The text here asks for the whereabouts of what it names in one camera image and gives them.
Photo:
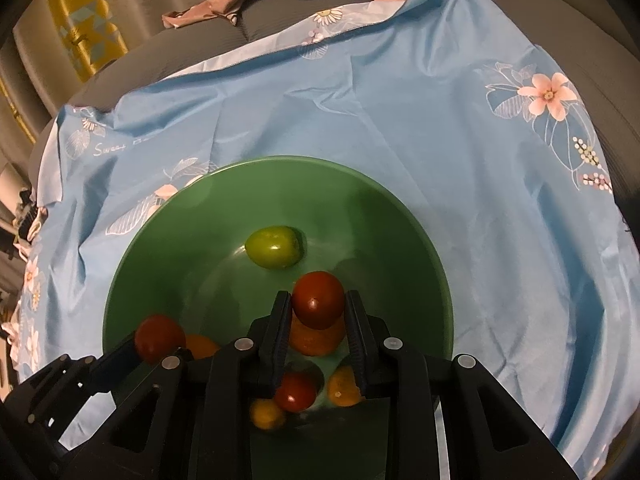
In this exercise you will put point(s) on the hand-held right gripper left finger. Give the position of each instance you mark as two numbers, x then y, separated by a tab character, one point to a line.
280	332

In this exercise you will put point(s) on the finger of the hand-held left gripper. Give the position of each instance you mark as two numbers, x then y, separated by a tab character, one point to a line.
125	372

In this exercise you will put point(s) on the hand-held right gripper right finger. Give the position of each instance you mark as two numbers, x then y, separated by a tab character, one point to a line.
353	332

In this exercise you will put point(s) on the large yellow tomato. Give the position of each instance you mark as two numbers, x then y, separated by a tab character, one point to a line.
317	341

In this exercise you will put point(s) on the small orange tomato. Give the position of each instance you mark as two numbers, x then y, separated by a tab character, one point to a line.
342	386
201	346

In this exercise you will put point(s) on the small red tomato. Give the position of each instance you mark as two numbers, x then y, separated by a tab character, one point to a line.
296	393

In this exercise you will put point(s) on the small yellow tomato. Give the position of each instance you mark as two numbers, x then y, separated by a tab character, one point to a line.
266	414

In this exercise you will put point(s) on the green tomato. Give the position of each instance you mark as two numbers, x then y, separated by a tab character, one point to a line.
274	246

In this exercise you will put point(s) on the green bowl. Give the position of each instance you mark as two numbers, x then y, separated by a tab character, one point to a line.
225	220

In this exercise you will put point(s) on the blue floral bed sheet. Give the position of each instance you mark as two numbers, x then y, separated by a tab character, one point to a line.
400	135

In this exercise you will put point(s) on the grey sofa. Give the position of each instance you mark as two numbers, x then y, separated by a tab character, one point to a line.
165	55

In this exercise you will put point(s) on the yellow patterned curtain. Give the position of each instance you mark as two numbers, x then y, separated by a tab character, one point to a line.
85	25

